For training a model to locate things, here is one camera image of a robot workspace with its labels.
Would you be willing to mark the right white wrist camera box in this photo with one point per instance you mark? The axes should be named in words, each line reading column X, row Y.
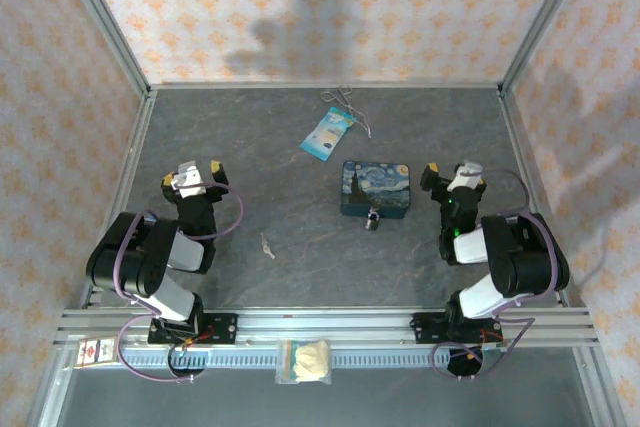
column 466, row 176

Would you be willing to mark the blue white snack packet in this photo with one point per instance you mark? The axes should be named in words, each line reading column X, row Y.
column 327, row 134

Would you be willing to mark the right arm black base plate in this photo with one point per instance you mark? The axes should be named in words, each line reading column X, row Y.
column 425, row 327

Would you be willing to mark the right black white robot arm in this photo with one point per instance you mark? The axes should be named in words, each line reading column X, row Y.
column 520, row 262

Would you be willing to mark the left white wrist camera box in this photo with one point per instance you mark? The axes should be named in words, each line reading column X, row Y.
column 187, row 179

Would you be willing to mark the plastic bag with beige contents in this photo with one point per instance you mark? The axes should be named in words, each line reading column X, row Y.
column 307, row 362

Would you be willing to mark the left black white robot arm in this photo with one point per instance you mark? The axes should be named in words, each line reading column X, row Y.
column 140, row 267

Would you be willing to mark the small black padlock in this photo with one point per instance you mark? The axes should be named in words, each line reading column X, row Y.
column 371, row 221

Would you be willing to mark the red white label card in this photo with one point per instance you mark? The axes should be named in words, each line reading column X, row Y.
column 96, row 351

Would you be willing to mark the starry night tin box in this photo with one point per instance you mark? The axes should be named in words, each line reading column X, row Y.
column 377, row 187

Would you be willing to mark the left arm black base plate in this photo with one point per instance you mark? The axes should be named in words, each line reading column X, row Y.
column 225, row 323

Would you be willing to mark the aluminium profile frame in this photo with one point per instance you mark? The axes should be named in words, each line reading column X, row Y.
column 325, row 319

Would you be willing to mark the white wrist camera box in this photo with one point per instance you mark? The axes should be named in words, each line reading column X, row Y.
column 187, row 179
column 466, row 176

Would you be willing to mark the metal forceps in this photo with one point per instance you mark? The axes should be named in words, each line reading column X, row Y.
column 350, row 106

